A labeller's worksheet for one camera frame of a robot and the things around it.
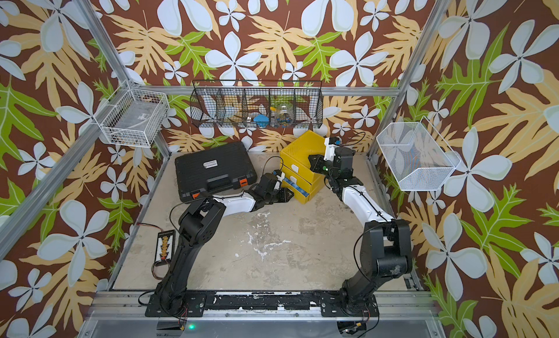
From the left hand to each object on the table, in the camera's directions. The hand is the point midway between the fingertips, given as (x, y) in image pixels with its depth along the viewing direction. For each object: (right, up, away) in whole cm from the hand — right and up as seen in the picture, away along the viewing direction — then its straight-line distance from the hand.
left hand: (294, 190), depth 100 cm
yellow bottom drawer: (+3, -2, -4) cm, 5 cm away
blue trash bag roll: (+1, +2, -2) cm, 2 cm away
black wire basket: (+1, +41, +2) cm, 41 cm away
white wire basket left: (-63, +29, -15) cm, 72 cm away
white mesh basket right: (+47, +14, -17) cm, 52 cm away
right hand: (+5, +14, -12) cm, 19 cm away
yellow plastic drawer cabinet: (0, +11, -12) cm, 16 cm away
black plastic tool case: (-35, +10, +4) cm, 37 cm away
